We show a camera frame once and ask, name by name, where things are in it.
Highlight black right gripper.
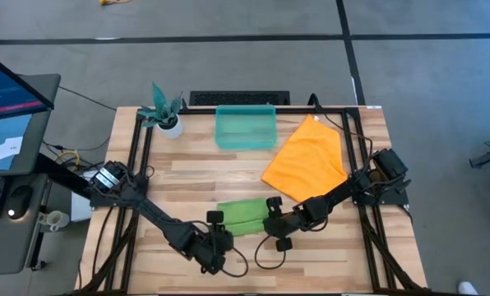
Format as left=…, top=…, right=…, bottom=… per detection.
left=264, top=196, right=310, bottom=253

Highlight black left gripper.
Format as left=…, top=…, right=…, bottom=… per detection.
left=202, top=210, right=234, bottom=276

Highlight green microfiber towel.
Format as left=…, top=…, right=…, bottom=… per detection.
left=216, top=197, right=271, bottom=238

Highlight orange microfiber towel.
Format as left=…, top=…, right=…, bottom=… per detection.
left=261, top=113, right=349, bottom=204

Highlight teal plastic basket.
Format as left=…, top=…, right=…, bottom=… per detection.
left=214, top=104, right=279, bottom=150

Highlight snake plant in white pot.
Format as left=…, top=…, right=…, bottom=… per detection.
left=136, top=80, right=186, bottom=141

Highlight white box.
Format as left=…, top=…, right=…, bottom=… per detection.
left=70, top=169, right=103, bottom=224

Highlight white cup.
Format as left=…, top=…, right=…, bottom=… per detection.
left=36, top=210, right=71, bottom=233

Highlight person's white shoe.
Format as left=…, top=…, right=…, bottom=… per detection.
left=457, top=280, right=481, bottom=296

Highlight grey computer desk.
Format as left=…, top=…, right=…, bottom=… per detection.
left=0, top=73, right=62, bottom=277

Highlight black computer mouse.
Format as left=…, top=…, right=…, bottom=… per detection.
left=4, top=184, right=35, bottom=222

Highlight white paper note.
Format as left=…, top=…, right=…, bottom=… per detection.
left=0, top=136, right=25, bottom=162

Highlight computer monitor with blue screen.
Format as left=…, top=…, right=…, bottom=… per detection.
left=0, top=48, right=56, bottom=123

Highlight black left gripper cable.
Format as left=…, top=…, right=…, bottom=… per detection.
left=220, top=245, right=250, bottom=279

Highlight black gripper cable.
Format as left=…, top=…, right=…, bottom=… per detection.
left=253, top=234, right=288, bottom=271
left=220, top=245, right=250, bottom=279

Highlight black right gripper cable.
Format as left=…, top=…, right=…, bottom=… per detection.
left=253, top=234, right=288, bottom=271

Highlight black aluminium table frame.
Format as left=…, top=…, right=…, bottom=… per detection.
left=75, top=105, right=430, bottom=296

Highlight long black cable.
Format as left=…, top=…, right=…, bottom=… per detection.
left=307, top=93, right=376, bottom=173

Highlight yellow wires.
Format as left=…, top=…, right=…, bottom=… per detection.
left=55, top=150, right=81, bottom=168

